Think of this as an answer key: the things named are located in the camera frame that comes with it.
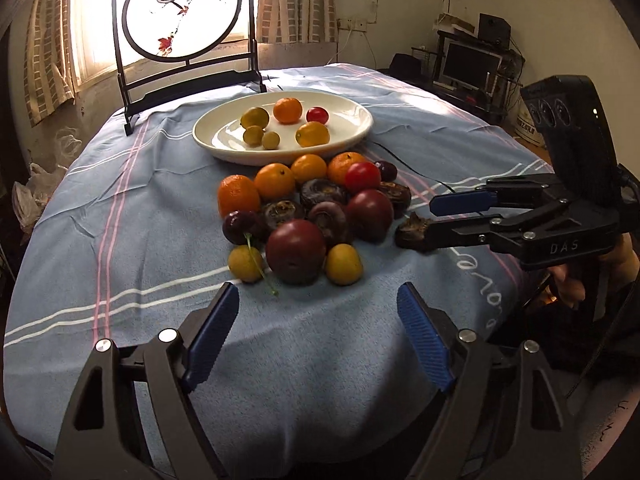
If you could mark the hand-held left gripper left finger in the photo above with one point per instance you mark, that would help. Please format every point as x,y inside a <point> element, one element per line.
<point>212,330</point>

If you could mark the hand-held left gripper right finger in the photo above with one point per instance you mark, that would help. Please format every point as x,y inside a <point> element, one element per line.
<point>425,335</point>

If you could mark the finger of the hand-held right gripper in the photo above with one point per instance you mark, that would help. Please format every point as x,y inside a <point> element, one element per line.
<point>460,202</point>
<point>465,232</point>

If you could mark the dark water chestnut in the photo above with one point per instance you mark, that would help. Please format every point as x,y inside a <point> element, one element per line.
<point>282,212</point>
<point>322,192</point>
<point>411,232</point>
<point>328,220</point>
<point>397,197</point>

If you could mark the dark cherry with stem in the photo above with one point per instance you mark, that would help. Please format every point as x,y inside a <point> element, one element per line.
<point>240,226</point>

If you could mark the large dark red plum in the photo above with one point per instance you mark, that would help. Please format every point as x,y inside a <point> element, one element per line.
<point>295,250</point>

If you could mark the orange mandarin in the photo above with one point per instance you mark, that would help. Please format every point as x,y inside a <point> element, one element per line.
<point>274,181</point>
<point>342,165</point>
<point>238,195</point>
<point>308,167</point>
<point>288,110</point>

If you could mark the white oval plate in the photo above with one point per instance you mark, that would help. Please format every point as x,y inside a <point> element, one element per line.
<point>345,120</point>

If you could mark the person's right hand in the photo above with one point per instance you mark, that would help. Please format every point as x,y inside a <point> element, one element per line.
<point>570,287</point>

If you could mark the printed sack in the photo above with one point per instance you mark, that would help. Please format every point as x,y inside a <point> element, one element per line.
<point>529,122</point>

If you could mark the black media stand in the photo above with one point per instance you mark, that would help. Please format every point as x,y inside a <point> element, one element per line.
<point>510,95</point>

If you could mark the blue striped tablecloth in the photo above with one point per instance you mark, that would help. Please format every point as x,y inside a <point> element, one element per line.
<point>150,240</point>

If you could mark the computer monitor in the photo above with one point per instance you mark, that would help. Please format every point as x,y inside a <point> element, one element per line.
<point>470,66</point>

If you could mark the black speaker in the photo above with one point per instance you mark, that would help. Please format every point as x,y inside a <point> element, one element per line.
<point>494,29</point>

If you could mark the yellow-orange kumquat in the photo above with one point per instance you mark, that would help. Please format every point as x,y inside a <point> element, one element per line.
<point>312,134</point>

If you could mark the small red cherry tomato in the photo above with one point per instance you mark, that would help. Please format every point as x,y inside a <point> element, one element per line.
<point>316,115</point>

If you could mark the small yellow loquat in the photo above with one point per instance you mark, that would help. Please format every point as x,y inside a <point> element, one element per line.
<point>271,140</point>
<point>253,135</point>

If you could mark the yellow-green citrus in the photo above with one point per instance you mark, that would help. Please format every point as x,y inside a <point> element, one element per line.
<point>255,116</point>

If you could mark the clear plastic bags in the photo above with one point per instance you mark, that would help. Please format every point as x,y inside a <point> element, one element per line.
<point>40,185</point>

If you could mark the checked beige curtain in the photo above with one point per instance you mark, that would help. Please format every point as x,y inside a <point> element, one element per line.
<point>50,45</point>
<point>300,0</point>

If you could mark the round bird painting table screen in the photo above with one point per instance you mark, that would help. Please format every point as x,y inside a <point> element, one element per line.
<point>175,10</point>

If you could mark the window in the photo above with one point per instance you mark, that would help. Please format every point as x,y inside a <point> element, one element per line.
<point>95,20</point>

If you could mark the wall socket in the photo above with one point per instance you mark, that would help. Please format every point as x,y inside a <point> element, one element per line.
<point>352,25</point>

